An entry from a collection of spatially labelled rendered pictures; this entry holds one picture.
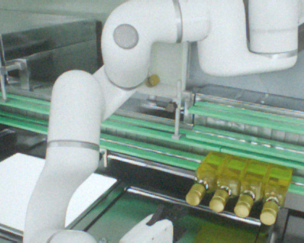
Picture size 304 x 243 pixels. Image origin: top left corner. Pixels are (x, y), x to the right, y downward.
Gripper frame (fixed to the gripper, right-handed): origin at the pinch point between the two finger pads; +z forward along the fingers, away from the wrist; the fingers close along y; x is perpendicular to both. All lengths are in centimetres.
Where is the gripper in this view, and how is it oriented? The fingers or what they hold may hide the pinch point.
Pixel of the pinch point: (177, 221)
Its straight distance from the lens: 78.1
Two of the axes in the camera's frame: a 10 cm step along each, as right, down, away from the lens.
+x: -8.2, -2.9, 5.0
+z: 5.7, -3.0, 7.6
